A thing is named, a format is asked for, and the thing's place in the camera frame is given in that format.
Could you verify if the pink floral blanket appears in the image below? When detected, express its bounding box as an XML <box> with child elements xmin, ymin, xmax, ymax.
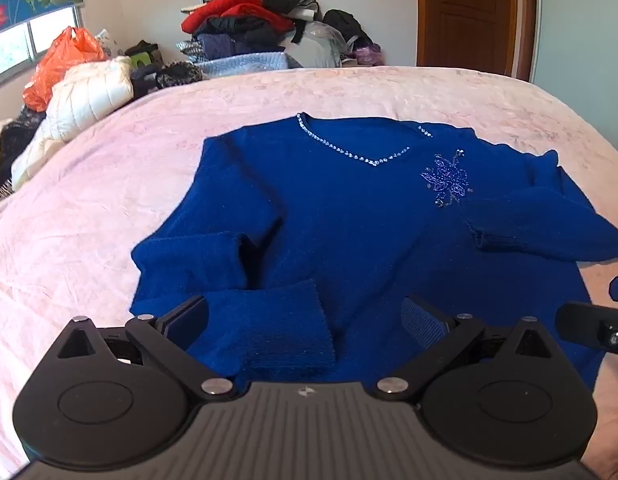
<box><xmin>0</xmin><ymin>64</ymin><xmax>618</xmax><ymax>480</ymax></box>

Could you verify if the pale glass wardrobe door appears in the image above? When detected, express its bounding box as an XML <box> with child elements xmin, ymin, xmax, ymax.
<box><xmin>533</xmin><ymin>0</ymin><xmax>618</xmax><ymax>157</ymax></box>

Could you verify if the dark lace garment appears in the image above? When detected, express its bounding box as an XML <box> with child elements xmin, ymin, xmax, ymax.
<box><xmin>0</xmin><ymin>106</ymin><xmax>47</xmax><ymax>213</ymax></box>

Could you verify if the clear plastic bag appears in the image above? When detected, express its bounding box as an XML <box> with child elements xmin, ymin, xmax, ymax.
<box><xmin>286</xmin><ymin>21</ymin><xmax>351</xmax><ymax>69</ymax></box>

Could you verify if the window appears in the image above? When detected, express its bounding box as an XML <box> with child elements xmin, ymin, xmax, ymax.
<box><xmin>0</xmin><ymin>6</ymin><xmax>86</xmax><ymax>92</ymax></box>

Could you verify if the brown wooden door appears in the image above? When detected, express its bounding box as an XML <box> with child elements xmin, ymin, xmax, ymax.
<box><xmin>415</xmin><ymin>0</ymin><xmax>538</xmax><ymax>84</ymax></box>

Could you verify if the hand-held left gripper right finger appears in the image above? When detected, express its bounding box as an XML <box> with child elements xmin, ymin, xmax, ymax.
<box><xmin>376</xmin><ymin>296</ymin><xmax>560</xmax><ymax>402</ymax></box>

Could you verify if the white puffer jacket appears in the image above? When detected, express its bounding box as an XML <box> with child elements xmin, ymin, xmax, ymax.
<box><xmin>10</xmin><ymin>55</ymin><xmax>135</xmax><ymax>192</ymax></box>

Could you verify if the purple bag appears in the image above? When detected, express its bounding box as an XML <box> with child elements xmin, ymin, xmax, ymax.
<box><xmin>353</xmin><ymin>43</ymin><xmax>383</xmax><ymax>67</ymax></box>

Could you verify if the pile of clothes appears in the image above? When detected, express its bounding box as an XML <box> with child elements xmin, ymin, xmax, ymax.
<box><xmin>176</xmin><ymin>0</ymin><xmax>375</xmax><ymax>80</ymax></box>

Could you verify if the blue knit sweater with rhinestones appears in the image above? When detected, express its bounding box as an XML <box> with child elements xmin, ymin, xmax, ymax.
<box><xmin>130</xmin><ymin>112</ymin><xmax>618</xmax><ymax>393</ymax></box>

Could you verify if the orange plastic bag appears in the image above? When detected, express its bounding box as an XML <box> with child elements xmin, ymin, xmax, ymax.
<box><xmin>22</xmin><ymin>26</ymin><xmax>107</xmax><ymax>113</ymax></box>

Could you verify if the black and green bag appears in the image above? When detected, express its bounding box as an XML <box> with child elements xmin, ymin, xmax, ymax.
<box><xmin>124</xmin><ymin>40</ymin><xmax>164</xmax><ymax>70</ymax></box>

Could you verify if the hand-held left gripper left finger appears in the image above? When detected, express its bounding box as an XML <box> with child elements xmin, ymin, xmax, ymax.
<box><xmin>54</xmin><ymin>295</ymin><xmax>237</xmax><ymax>402</ymax></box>

